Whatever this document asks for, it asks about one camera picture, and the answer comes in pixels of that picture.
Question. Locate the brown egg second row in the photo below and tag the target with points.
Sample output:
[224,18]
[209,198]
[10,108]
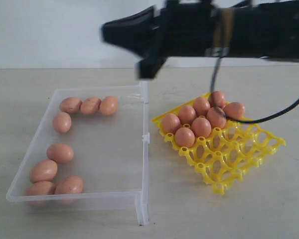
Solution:
[62,122]
[201,127]
[216,117]

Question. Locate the yellow plastic egg tray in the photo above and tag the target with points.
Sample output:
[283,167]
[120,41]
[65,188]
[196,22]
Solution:
[228,153]

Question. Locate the brown egg third row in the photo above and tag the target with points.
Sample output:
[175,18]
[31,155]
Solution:
[234,110]

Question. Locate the brown egg fourth row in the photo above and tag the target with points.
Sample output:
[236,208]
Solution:
[217,99]
[60,153]

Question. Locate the brown egg fifth row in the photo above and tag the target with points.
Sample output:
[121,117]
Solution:
[201,106]
[45,170]
[184,137]

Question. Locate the clear plastic tray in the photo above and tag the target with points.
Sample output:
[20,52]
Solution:
[111,155]

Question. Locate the brown egg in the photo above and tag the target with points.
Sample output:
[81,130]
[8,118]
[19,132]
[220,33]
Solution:
[186,114]
[90,105]
[108,105]
[170,123]
[70,105]
[40,189]
[70,185]

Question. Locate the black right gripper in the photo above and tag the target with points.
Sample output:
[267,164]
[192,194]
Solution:
[184,30]

